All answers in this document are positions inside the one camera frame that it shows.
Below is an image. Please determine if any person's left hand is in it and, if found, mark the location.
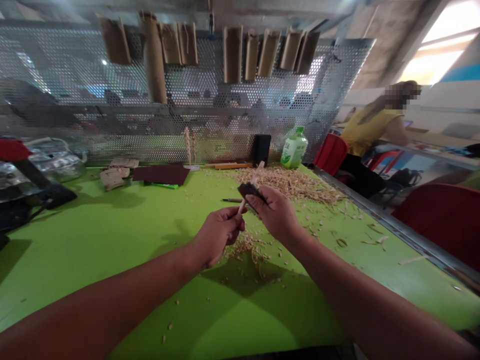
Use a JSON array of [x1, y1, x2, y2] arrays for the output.
[[194, 205, 247, 269]]

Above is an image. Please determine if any person's right hand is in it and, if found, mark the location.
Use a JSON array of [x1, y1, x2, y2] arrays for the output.
[[248, 185, 305, 245]]

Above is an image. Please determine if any dark sandpaper piece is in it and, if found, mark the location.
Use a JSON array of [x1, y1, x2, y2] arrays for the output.
[[238, 182, 269, 216]]

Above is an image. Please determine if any thin pale wooden stick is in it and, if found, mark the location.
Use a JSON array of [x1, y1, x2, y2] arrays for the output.
[[236, 160, 266, 219]]

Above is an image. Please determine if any pile of wood shavings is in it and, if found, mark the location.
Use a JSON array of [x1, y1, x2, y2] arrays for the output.
[[198, 164, 363, 288]]

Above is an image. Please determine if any green tea bottle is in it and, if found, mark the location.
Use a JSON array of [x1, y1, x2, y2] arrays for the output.
[[279, 126, 309, 170]]

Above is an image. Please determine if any black rectangular box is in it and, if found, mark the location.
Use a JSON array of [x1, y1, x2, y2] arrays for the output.
[[252, 133, 272, 166]]

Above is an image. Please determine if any orange wooden strip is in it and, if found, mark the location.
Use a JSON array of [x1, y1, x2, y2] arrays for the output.
[[203, 161, 254, 170]]

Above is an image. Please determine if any dark red sandpaper sheet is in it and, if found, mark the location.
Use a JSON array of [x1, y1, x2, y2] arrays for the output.
[[131, 165, 191, 186]]

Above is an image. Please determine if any red plastic chair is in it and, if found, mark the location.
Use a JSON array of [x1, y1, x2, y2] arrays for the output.
[[389, 183, 480, 275], [312, 132, 350, 178]]

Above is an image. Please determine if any wooden carved figurine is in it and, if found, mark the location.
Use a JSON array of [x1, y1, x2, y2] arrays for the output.
[[182, 126, 193, 167], [189, 130, 202, 173]]

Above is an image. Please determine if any green table mat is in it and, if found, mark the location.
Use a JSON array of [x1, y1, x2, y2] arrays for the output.
[[0, 163, 480, 360]]

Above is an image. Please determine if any stack of wood pieces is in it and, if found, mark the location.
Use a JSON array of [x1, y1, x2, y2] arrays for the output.
[[109, 157, 141, 170]]

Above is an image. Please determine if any rough carved wood block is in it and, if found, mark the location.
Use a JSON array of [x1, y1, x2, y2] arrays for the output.
[[98, 166, 131, 193]]

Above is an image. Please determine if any red plastic stool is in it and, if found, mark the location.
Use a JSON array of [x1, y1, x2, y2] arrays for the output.
[[364, 147, 405, 177]]

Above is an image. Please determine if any black backpack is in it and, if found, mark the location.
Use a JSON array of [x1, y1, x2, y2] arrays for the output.
[[389, 168, 425, 189]]

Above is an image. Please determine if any short flat wood stick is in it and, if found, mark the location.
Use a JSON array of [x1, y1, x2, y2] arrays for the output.
[[397, 255, 429, 266]]

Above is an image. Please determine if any row of hanging bamboo pieces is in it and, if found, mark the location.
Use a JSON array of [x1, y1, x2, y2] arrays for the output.
[[95, 10, 322, 105]]

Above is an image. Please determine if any glass kettle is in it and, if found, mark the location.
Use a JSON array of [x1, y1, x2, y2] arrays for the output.
[[27, 136, 89, 183]]

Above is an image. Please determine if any black and red machine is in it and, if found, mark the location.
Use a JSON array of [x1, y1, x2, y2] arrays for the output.
[[0, 136, 79, 233]]

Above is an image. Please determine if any perforated metal panel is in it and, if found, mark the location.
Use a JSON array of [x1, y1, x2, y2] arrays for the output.
[[0, 17, 377, 167]]

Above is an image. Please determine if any metal table edge rail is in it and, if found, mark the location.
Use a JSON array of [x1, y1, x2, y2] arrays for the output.
[[306, 162, 480, 294]]

